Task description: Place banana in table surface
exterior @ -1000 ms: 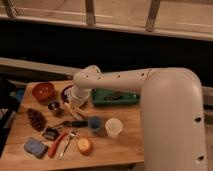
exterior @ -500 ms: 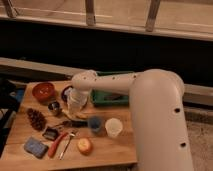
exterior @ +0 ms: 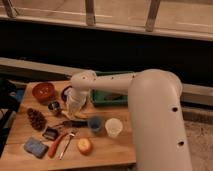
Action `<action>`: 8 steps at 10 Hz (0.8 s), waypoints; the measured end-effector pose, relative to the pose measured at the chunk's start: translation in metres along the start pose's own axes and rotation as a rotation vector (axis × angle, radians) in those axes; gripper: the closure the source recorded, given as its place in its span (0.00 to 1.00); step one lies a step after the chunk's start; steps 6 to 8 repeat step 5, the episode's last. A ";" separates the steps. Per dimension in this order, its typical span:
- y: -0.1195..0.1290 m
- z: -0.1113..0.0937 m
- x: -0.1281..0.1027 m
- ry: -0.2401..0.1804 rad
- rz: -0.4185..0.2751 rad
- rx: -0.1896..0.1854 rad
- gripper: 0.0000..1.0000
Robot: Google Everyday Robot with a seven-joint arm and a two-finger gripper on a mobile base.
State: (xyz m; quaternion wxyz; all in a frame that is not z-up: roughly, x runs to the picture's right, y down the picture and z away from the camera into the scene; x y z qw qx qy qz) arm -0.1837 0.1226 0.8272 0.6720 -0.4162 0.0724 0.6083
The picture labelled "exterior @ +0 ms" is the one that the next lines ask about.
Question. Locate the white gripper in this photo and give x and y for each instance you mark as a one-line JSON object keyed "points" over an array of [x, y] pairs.
{"points": [[76, 109]]}

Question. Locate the yellow banana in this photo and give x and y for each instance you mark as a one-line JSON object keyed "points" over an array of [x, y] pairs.
{"points": [[74, 116]]}

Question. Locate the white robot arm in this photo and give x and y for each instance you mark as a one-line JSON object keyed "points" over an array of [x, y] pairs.
{"points": [[156, 116]]}

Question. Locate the dark purple bowl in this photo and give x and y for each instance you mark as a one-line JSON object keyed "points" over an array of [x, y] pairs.
{"points": [[64, 94]]}

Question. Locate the small metal can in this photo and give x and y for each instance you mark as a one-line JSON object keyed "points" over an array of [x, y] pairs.
{"points": [[54, 108]]}

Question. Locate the blue cup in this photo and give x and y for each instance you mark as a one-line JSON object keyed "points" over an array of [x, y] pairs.
{"points": [[94, 124]]}

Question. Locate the green plastic tray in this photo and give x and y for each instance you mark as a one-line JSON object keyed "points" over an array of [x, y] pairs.
{"points": [[112, 90]]}

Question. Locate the small black box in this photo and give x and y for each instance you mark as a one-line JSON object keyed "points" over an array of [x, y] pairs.
{"points": [[50, 134]]}

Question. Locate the red bowl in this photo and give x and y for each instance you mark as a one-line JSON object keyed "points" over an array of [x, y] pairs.
{"points": [[43, 92]]}

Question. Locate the brown pine cone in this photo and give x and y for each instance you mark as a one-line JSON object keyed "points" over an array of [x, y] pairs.
{"points": [[36, 119]]}

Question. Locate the dark brown block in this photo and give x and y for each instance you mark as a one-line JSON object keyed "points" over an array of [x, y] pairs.
{"points": [[112, 96]]}

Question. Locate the white plastic cup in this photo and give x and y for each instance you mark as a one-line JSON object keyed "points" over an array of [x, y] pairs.
{"points": [[113, 127]]}

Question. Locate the blue sponge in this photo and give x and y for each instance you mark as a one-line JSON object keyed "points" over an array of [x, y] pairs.
{"points": [[35, 147]]}

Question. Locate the black handled tool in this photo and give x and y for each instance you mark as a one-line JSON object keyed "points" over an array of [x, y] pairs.
{"points": [[72, 123]]}

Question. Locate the red handled tool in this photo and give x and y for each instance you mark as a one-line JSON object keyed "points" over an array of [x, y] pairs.
{"points": [[54, 146]]}

